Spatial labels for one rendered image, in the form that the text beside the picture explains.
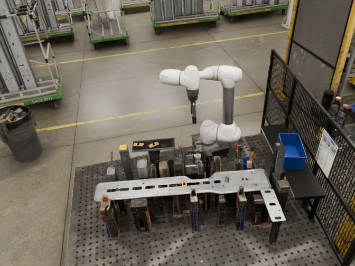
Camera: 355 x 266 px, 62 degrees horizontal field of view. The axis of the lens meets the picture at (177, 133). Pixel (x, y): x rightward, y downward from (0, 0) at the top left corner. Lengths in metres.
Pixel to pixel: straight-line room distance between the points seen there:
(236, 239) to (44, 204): 2.44
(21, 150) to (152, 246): 2.73
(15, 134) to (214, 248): 3.05
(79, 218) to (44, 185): 1.59
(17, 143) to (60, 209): 1.20
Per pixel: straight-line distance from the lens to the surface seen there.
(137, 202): 2.26
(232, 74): 2.54
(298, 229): 2.59
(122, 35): 8.03
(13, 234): 3.89
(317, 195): 2.40
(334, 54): 4.21
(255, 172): 2.49
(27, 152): 4.62
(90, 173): 3.09
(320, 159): 2.42
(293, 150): 2.72
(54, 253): 3.51
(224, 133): 2.81
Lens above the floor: 2.73
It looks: 37 degrees down
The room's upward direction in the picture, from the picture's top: 4 degrees counter-clockwise
